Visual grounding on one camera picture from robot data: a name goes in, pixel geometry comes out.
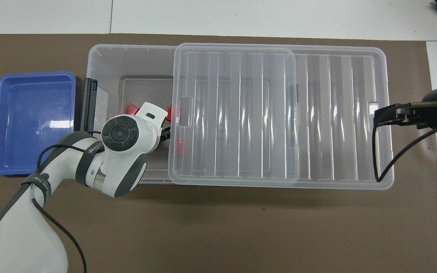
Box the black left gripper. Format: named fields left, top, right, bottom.
left=159, top=124, right=172, bottom=144

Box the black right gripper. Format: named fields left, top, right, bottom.
left=374, top=85, right=437, bottom=131

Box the clear ribbed plastic box lid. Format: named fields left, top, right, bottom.
left=167, top=42, right=395, bottom=190

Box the clear plastic storage box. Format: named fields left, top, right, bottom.
left=86, top=44, right=300, bottom=185

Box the blue plastic tray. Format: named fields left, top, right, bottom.
left=0, top=71, right=77, bottom=176

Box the brown paper table mat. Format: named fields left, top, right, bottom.
left=0, top=33, right=437, bottom=273

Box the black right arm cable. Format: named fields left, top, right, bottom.
left=372, top=114, right=437, bottom=183

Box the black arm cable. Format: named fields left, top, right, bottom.
left=372, top=114, right=437, bottom=183
left=31, top=131, right=103, bottom=273

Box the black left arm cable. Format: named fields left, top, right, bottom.
left=31, top=131, right=103, bottom=273

